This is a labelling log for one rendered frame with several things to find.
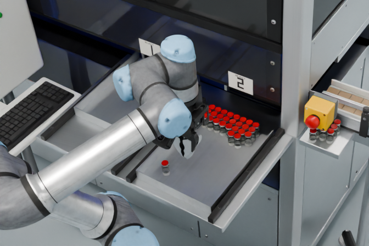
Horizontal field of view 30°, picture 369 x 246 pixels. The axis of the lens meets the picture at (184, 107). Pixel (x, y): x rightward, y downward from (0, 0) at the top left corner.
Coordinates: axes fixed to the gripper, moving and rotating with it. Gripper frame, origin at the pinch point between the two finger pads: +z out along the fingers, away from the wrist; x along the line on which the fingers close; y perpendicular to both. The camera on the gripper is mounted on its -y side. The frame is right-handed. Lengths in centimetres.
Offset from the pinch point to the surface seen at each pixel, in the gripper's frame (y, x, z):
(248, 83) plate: 38.7, 4.9, 6.3
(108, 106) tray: 20, 47, 21
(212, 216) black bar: 0.1, -7.4, 19.5
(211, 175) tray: 13.3, 2.0, 21.3
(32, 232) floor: 7, 98, 109
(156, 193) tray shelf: -0.5, 11.8, 21.5
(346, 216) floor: 86, -12, 110
